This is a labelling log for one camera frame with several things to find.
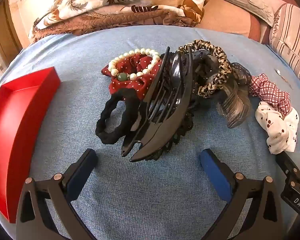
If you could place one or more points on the small metal hair pin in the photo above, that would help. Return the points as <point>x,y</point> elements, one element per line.
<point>278,72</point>

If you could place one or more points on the red polka dot scrunchie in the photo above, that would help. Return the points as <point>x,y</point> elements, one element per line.
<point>130,85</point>

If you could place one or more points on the striped pillow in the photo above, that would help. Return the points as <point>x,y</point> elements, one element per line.
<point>292,35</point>

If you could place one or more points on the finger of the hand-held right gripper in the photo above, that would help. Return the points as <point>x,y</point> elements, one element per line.
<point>290,166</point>

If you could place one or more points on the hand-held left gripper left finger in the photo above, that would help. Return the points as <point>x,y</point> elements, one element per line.
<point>82,172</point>

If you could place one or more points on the white cherry print scrunchie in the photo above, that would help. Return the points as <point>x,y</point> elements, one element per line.
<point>277,127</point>

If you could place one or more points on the blue cloth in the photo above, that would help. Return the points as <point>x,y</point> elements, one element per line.
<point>140,205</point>

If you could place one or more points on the large black claw clip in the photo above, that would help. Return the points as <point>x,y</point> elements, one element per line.
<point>170,127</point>

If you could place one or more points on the red tray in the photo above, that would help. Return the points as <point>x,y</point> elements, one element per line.
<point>15,130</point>

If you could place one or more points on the floral blanket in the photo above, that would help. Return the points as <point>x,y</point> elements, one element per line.
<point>102,0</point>

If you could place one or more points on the red plaid scrunchie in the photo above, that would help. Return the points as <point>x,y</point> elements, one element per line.
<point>272,92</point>

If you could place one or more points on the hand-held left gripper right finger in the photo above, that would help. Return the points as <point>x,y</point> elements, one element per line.
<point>215,172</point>

